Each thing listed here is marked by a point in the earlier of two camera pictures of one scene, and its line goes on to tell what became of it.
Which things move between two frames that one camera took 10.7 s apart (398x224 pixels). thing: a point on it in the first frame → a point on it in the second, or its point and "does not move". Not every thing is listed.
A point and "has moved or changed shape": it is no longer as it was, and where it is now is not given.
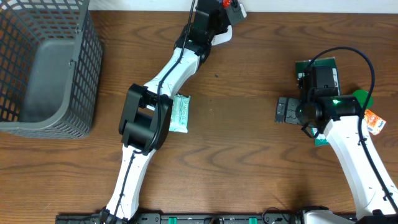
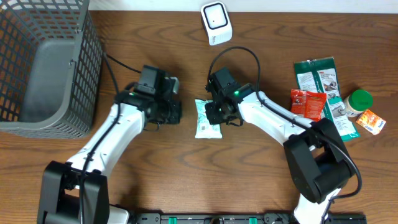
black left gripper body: [219, 30] → [165, 114]
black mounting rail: [268, 218] does not move
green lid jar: [362, 95] does not move
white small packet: [180, 116] → [204, 129]
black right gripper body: [296, 112] → [216, 113]
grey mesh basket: [51, 63] does not move
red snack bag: [226, 4] has moved or changed shape
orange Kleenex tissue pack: [374, 124] does not move
